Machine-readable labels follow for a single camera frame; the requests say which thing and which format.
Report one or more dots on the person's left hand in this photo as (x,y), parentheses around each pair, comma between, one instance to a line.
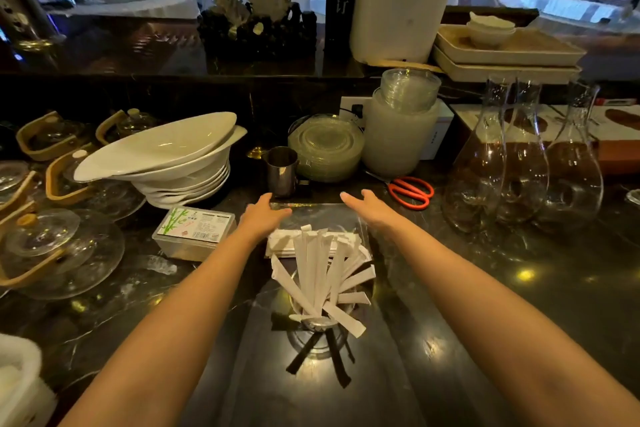
(260,219)

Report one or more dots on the person's right hand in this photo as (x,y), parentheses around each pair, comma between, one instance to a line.
(372,211)

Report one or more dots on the person's right fingers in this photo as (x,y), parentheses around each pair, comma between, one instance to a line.
(352,199)

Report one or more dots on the person's left thumb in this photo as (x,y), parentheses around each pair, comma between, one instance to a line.
(282,215)

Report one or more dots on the clear plastic bag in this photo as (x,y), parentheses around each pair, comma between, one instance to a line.
(320,216)

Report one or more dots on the person's left forearm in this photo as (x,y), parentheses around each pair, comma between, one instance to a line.
(180,331)

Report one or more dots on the person's right forearm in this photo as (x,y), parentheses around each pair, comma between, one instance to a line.
(495,321)

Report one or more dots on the stack of white paper packets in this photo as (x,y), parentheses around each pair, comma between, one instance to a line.
(287,241)

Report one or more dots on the stainless steel cup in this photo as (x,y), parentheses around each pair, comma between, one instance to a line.
(281,171)

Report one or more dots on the stack of clear glass plates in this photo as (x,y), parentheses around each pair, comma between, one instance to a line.
(326,146)

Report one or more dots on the small brass stand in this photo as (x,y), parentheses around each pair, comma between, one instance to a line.
(256,152)

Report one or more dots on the bunch of paper-wrapped toothpicks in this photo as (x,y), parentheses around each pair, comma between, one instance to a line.
(320,276)

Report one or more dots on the clear toothpick box bamboo label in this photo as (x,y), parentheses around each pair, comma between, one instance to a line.
(195,234)

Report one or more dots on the white carton box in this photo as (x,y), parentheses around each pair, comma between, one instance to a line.
(442,131)

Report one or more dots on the clear glass carafe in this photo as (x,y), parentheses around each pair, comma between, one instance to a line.
(572,181)
(525,176)
(475,181)

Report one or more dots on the stack of clear glass bowls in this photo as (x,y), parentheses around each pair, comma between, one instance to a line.
(410,89)

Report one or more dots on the clear glass cup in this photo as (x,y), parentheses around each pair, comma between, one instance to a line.
(320,336)

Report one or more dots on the stack of white boat-shaped bowls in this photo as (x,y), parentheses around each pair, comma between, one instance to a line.
(170,156)

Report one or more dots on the crumpled clear plastic wrap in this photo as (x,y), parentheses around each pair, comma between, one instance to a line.
(162,265)

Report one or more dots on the black ornament base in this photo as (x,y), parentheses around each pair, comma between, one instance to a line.
(260,39)

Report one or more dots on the black arched table sign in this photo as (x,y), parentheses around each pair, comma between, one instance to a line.
(341,6)

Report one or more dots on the beige rectangular tray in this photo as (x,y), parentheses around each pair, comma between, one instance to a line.
(530,49)
(500,72)

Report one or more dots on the white round column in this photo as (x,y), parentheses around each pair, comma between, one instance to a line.
(405,1)

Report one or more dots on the white small bowl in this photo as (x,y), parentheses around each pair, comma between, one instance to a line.
(491,30)

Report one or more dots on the white folded towel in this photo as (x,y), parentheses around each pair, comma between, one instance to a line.
(20,381)

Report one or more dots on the dark metal lamp stand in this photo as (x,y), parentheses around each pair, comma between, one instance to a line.
(25,11)

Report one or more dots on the white wall socket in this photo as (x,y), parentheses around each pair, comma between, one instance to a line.
(356,109)

